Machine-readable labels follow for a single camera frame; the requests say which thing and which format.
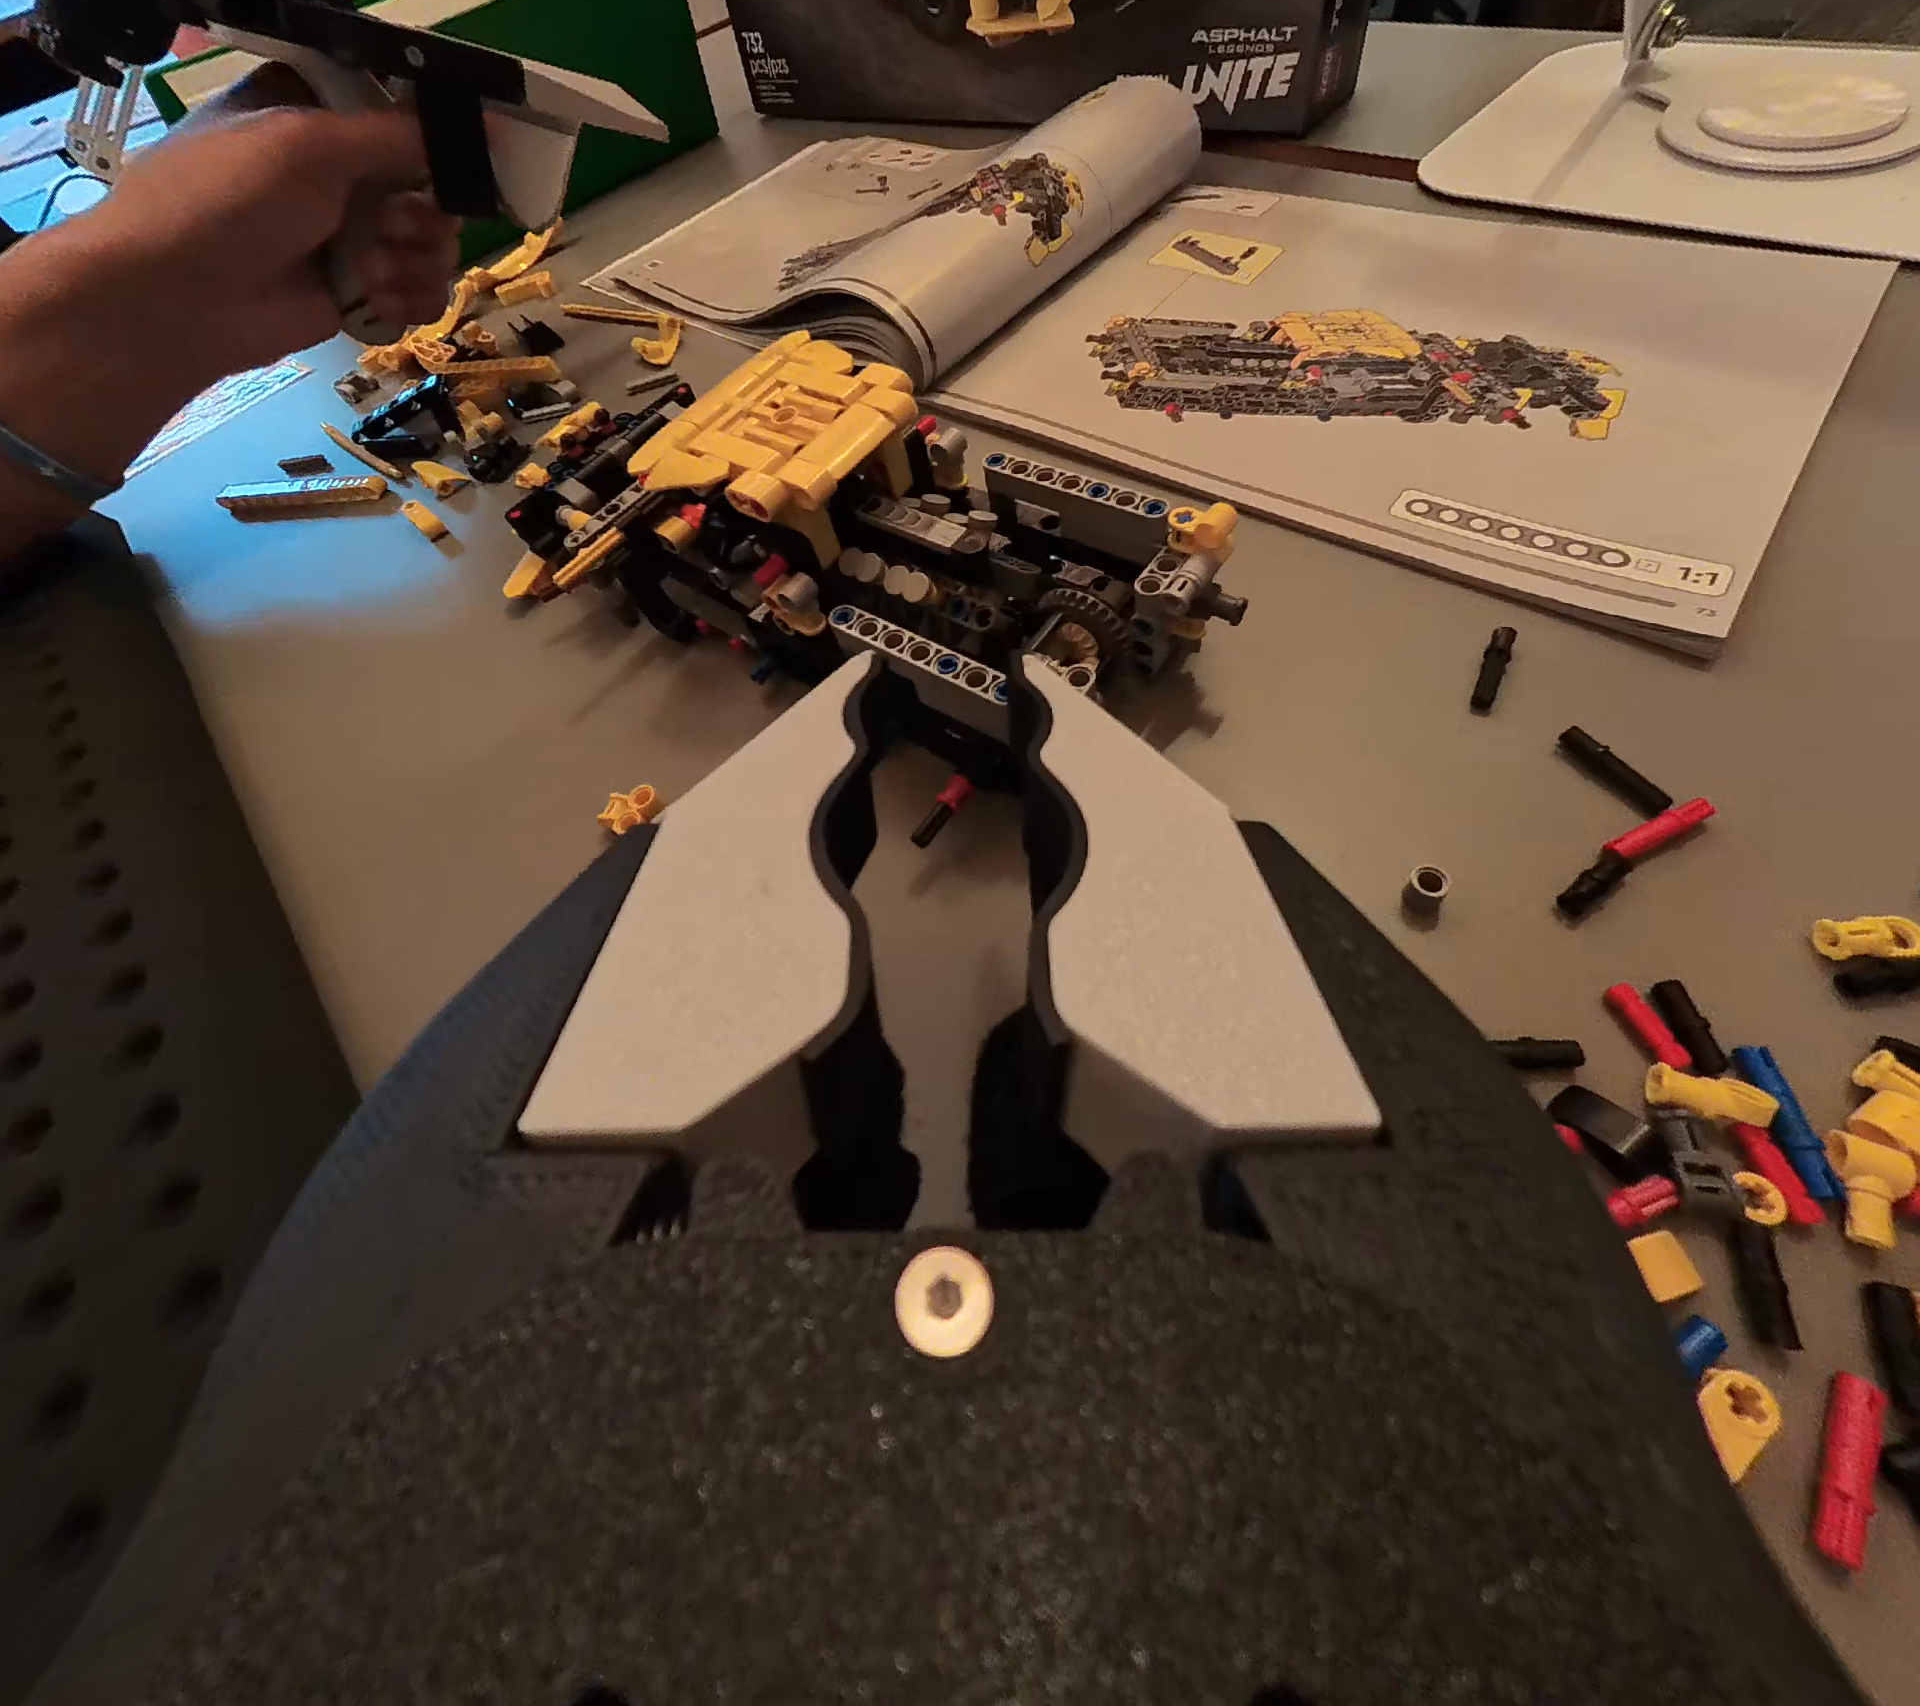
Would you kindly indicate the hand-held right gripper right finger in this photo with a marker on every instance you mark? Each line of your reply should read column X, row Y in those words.
column 1200, row 987

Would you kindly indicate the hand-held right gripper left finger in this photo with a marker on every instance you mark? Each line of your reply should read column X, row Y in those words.
column 705, row 987

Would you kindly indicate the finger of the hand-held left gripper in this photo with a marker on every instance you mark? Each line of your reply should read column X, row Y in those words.
column 593, row 105
column 536, row 161

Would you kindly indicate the small grey bush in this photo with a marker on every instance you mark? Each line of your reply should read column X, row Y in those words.
column 1428, row 888

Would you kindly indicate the toy car chassis model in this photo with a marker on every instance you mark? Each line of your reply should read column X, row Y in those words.
column 781, row 430

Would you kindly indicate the grey desk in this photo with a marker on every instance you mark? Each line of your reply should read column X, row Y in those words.
column 450, row 717

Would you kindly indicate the person's left hand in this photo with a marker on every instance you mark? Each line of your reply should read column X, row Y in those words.
column 181, row 281

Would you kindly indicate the green plastic bin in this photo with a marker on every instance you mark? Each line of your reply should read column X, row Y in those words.
column 631, row 57

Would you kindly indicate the small yellow toy piece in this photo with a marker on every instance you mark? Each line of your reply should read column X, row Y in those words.
column 631, row 808

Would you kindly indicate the pile of loose toy bricks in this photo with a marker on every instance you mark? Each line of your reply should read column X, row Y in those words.
column 450, row 357

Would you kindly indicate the black connector pin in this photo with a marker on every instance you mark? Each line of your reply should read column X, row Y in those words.
column 1539, row 1050
column 1612, row 769
column 1492, row 665

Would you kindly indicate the red tipped black pin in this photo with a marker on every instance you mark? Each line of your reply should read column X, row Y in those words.
column 1651, row 837

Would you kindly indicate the thin wristband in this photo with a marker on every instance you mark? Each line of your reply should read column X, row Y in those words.
column 61, row 469

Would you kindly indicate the scattered small toy pins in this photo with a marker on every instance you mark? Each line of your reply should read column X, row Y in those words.
column 1771, row 1106

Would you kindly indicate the open instruction booklet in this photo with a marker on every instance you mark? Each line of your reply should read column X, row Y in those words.
column 1725, row 326

